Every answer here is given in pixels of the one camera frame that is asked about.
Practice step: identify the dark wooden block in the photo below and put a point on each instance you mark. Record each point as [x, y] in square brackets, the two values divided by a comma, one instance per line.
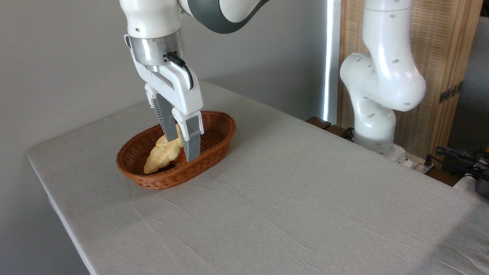
[338, 131]
[318, 122]

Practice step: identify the dark grey round container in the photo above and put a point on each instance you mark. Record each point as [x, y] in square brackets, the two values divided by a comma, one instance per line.
[483, 187]

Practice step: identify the black clamp knob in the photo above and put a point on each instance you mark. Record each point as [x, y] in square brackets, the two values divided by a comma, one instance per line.
[349, 133]

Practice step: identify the wooden rattan folding screen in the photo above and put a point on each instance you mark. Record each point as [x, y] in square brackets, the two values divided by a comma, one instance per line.
[435, 38]

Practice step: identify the white power strip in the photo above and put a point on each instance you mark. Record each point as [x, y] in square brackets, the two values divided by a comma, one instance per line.
[416, 164]

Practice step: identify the light grey tablecloth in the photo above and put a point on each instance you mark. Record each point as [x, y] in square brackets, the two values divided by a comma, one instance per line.
[290, 198]

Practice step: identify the dark metal screen hinge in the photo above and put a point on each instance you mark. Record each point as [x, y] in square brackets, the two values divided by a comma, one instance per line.
[450, 93]

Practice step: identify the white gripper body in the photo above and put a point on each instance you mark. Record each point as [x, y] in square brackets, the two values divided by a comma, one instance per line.
[179, 89]

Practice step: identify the braided golden bread loaf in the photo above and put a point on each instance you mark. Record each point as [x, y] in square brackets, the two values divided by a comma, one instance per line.
[162, 156]

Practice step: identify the brown woven wicker basket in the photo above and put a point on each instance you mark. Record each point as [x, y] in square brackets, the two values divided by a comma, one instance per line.
[217, 133]

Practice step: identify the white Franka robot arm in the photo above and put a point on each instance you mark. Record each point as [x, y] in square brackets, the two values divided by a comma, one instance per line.
[382, 76]

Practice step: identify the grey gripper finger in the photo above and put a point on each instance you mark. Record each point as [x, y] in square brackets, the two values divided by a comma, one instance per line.
[192, 139]
[166, 118]

